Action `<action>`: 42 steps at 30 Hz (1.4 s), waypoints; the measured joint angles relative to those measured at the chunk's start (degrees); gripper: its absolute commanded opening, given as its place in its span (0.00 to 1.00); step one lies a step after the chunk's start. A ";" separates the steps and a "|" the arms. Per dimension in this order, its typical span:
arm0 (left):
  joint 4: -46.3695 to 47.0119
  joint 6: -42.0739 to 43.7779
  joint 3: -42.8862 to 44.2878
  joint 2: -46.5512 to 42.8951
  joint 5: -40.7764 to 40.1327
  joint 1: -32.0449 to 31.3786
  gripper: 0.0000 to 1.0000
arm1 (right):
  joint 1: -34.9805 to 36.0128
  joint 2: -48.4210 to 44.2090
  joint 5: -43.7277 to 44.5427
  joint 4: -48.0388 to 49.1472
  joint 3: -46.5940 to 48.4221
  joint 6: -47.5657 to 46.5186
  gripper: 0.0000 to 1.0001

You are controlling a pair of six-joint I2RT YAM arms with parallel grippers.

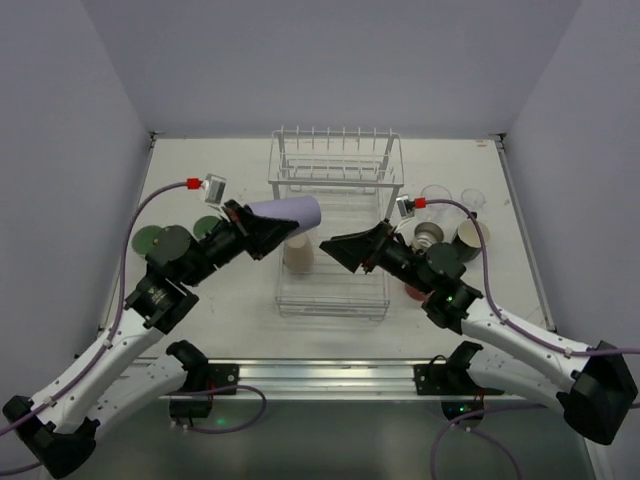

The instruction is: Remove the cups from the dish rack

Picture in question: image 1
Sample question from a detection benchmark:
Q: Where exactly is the small green plastic cup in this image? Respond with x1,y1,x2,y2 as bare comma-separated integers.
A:
192,215,221,240

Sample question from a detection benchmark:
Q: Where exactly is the cream and brown cup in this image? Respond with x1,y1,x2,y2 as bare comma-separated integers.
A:
411,222,444,251

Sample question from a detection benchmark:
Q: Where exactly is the beige plastic cup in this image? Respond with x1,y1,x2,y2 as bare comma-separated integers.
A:
283,233,314,274

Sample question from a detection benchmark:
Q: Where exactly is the red ceramic mug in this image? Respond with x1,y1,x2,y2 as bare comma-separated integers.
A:
404,284,429,302

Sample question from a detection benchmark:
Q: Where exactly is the lavender plastic cup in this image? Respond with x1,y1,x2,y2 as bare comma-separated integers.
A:
248,196,322,234

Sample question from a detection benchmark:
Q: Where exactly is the clear ribbed glass cup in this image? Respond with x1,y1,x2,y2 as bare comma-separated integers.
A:
420,183,461,226

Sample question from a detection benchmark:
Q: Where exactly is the black ceramic mug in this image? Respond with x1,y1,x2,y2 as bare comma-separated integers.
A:
451,212,491,263

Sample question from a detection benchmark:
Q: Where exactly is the large green plastic cup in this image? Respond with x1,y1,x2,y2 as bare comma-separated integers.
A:
130,225,162,257

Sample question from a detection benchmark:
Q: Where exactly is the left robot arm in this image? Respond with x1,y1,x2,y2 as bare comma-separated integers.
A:
2,200,300,479

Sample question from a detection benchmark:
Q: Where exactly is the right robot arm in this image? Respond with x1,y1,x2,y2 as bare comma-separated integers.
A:
320,221,639,445

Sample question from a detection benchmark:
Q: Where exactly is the clear small glass cup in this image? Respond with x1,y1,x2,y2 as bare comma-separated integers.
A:
460,188,486,211

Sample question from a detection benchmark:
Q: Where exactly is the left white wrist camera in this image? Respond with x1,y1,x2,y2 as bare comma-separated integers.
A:
202,173,227,207

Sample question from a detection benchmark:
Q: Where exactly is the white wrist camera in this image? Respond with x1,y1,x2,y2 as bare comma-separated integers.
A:
396,195,415,220
202,173,227,207

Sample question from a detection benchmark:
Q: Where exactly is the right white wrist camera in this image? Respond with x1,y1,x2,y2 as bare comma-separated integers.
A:
396,195,415,220

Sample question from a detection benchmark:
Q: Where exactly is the white wire dish rack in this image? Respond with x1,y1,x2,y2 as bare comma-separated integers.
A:
268,127,404,321

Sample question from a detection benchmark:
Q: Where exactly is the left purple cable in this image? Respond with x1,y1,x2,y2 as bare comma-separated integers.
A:
0,176,269,474

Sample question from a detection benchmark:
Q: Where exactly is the right black base bracket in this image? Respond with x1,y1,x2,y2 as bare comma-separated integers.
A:
413,345,505,420

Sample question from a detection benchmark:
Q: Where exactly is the black base bracket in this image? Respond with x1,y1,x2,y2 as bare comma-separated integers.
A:
168,363,240,426
413,345,505,420

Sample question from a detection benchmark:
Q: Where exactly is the left black base bracket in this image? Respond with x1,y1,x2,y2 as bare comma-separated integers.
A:
168,363,240,426

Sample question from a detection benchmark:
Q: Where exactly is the aluminium mounting rail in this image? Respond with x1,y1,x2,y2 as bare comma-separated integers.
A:
64,357,591,401

